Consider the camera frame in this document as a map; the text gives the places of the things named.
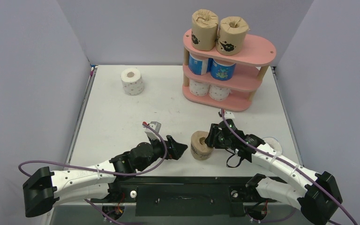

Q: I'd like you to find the white floral roll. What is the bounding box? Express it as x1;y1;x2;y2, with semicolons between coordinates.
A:
189;80;210;97
209;85;231;101
120;67;144;96

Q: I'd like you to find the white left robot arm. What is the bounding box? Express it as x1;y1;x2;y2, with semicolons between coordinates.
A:
22;135;188;218

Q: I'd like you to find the blue roll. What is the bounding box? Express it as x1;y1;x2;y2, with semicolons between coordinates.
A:
188;53;212;75
210;59;236;81
262;137;283;154

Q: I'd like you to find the brown wrapped roll on shelf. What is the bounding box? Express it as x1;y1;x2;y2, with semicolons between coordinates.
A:
191;9;219;51

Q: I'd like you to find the brown paper roll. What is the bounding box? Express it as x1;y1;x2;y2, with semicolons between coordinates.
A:
216;16;250;56

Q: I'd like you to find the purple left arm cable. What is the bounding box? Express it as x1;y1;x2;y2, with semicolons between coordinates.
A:
18;122;168;225

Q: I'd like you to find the aluminium frame rail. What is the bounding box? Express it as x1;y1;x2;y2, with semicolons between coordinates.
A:
38;200;104;225

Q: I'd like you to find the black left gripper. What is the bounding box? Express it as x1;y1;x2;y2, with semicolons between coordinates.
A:
137;134;187;172

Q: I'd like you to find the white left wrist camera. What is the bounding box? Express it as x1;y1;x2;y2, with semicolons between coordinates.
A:
142;121;161;142

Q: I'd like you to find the pink three-tier wooden shelf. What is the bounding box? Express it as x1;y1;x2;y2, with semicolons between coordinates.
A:
182;30;277;112

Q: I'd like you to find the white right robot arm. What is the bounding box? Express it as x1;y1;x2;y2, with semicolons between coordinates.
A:
205;119;343;225

